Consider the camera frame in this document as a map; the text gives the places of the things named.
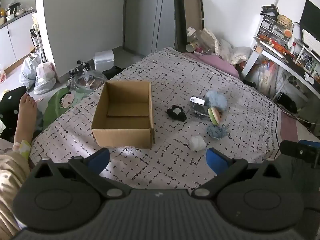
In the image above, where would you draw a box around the clear plastic bag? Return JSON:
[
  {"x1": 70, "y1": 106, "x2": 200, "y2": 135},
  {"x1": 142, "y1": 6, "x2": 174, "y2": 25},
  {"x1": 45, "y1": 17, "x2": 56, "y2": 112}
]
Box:
[{"x1": 72, "y1": 70, "x2": 108, "y2": 93}]

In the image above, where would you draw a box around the white keyboard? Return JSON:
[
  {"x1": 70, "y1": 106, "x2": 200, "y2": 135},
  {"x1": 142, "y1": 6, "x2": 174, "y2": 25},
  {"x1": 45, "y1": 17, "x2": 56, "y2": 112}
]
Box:
[{"x1": 301, "y1": 29, "x2": 320, "y2": 56}]

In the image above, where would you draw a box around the blue fluffy plush toy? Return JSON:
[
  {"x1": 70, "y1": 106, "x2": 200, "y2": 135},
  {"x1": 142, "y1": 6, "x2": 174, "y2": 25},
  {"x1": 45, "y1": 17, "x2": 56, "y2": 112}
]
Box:
[{"x1": 205, "y1": 90, "x2": 228, "y2": 111}]

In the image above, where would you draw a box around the pile of plastic bags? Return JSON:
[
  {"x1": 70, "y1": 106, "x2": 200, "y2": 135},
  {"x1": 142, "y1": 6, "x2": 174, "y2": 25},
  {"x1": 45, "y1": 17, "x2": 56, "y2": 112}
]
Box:
[{"x1": 197, "y1": 29, "x2": 251, "y2": 65}]

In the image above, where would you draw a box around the narrow shelf rack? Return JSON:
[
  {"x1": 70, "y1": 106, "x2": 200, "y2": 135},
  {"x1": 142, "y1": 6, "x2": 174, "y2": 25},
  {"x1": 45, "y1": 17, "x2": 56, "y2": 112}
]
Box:
[{"x1": 29, "y1": 14, "x2": 48, "y2": 63}]

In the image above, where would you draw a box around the clear drawer organizer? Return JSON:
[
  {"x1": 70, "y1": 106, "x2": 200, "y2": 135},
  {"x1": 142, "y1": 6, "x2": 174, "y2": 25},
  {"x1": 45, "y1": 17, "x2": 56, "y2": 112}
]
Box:
[{"x1": 255, "y1": 15, "x2": 292, "y2": 41}]

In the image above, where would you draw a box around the grey door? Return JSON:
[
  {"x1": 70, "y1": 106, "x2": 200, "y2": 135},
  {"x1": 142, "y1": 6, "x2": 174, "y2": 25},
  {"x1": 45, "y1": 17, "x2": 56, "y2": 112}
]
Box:
[{"x1": 123, "y1": 0, "x2": 194, "y2": 57}]

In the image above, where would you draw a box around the brown cardboard box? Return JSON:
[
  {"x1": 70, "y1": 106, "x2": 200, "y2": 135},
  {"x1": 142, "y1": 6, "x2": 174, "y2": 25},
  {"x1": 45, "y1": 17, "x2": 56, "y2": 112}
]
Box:
[{"x1": 91, "y1": 80, "x2": 156, "y2": 148}]

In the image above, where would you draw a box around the white cabinet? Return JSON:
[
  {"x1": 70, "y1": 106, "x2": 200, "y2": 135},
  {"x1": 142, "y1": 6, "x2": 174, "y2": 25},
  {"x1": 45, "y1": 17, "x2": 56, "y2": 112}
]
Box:
[{"x1": 0, "y1": 9, "x2": 38, "y2": 71}]

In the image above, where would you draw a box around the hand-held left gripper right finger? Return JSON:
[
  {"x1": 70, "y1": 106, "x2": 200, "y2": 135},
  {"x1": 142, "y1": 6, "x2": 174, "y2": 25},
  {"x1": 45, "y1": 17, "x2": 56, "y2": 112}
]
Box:
[{"x1": 191, "y1": 147, "x2": 285, "y2": 200}]

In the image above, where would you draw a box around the black polka dot cloth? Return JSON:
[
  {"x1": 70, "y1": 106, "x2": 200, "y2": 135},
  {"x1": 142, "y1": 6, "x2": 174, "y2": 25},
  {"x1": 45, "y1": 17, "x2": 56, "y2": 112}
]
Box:
[{"x1": 0, "y1": 85, "x2": 28, "y2": 140}]

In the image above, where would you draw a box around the person's bare leg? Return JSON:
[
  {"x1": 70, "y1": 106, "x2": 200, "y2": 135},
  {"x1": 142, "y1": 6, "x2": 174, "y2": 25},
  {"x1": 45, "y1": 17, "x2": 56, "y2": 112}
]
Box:
[{"x1": 14, "y1": 93, "x2": 38, "y2": 153}]

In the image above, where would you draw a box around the grey printed blanket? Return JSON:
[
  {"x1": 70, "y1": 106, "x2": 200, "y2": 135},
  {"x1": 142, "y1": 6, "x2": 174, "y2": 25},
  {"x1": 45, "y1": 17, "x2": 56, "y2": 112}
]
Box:
[{"x1": 30, "y1": 47, "x2": 282, "y2": 190}]

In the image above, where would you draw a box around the wicker basket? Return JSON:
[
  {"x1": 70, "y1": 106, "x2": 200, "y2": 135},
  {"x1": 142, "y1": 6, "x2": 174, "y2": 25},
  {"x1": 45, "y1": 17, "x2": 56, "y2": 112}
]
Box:
[{"x1": 277, "y1": 14, "x2": 293, "y2": 27}]

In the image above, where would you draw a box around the green cartoon cushion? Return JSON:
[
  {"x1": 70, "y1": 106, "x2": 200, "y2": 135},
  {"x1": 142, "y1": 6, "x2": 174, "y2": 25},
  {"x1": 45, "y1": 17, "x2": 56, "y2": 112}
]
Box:
[{"x1": 42, "y1": 87, "x2": 87, "y2": 130}]

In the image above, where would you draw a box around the black monitor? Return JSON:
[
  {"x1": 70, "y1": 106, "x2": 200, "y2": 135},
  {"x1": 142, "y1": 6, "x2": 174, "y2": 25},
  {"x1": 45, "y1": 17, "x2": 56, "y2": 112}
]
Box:
[{"x1": 299, "y1": 0, "x2": 320, "y2": 41}]

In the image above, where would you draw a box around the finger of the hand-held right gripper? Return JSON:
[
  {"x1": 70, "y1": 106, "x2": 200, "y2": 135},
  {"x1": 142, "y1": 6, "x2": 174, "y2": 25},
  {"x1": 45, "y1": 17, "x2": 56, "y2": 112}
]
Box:
[{"x1": 279, "y1": 139, "x2": 320, "y2": 168}]

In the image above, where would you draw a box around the white desk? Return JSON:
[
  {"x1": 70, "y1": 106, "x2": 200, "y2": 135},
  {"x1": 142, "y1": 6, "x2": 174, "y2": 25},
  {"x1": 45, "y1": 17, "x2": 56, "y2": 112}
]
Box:
[{"x1": 241, "y1": 36, "x2": 320, "y2": 98}]

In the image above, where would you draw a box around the burger plush toy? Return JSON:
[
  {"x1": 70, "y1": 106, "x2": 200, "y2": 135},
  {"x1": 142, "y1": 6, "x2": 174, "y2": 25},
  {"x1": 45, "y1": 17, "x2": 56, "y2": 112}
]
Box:
[{"x1": 208, "y1": 107, "x2": 223, "y2": 125}]

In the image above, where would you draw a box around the black cable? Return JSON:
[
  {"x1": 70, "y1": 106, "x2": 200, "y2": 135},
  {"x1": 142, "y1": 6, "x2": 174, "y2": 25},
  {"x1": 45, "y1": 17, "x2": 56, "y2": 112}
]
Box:
[{"x1": 273, "y1": 100, "x2": 320, "y2": 137}]

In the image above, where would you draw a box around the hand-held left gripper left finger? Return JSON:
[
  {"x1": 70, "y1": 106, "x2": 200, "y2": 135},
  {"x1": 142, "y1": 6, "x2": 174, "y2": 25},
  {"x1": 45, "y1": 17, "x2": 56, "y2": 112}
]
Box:
[{"x1": 30, "y1": 147, "x2": 132, "y2": 200}]

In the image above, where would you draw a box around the clear plastic jar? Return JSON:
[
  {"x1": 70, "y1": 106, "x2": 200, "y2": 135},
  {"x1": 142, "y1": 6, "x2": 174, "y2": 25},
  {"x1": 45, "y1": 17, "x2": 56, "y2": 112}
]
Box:
[{"x1": 186, "y1": 27, "x2": 198, "y2": 43}]

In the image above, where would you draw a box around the large flat cardboard sheet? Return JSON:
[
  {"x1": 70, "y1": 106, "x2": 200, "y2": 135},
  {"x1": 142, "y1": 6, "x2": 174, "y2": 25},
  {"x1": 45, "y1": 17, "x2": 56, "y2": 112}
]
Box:
[{"x1": 174, "y1": 0, "x2": 206, "y2": 52}]

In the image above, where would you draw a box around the blue knitted toy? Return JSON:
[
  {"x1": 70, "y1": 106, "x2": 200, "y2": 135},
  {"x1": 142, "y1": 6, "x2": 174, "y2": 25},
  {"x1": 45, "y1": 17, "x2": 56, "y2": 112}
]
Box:
[{"x1": 206, "y1": 124, "x2": 227, "y2": 139}]

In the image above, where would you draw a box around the black bag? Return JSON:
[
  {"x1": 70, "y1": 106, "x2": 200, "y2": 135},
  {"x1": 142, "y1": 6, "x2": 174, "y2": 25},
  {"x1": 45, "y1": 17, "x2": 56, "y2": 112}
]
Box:
[{"x1": 276, "y1": 94, "x2": 300, "y2": 113}]

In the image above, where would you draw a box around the black tripod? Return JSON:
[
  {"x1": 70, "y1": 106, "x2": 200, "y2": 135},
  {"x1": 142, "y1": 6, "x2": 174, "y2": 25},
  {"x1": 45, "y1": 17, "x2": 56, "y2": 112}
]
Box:
[{"x1": 69, "y1": 60, "x2": 93, "y2": 81}]

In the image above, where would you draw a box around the grey plastic bag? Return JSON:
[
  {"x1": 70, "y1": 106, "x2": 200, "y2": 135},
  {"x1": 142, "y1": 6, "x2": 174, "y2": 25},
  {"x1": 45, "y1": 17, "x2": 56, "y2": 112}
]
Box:
[{"x1": 19, "y1": 54, "x2": 43, "y2": 89}]

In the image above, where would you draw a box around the white fluffy ball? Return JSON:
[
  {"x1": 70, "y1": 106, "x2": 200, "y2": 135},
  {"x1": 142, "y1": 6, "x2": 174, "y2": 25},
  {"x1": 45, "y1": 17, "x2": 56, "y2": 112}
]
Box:
[{"x1": 189, "y1": 135, "x2": 207, "y2": 151}]

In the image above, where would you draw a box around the white pink plastic bag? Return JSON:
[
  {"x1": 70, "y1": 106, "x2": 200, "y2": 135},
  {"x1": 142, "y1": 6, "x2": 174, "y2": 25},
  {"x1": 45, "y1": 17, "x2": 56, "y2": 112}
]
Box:
[{"x1": 34, "y1": 62, "x2": 57, "y2": 95}]

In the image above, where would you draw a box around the white storage box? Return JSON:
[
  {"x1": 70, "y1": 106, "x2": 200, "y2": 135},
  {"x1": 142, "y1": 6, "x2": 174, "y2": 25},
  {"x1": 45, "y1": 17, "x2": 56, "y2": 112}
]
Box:
[{"x1": 93, "y1": 51, "x2": 115, "y2": 70}]

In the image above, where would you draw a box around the black plush toy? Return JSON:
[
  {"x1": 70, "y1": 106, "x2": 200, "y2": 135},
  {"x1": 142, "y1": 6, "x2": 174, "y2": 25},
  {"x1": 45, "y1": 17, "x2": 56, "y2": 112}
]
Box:
[{"x1": 167, "y1": 106, "x2": 187, "y2": 123}]

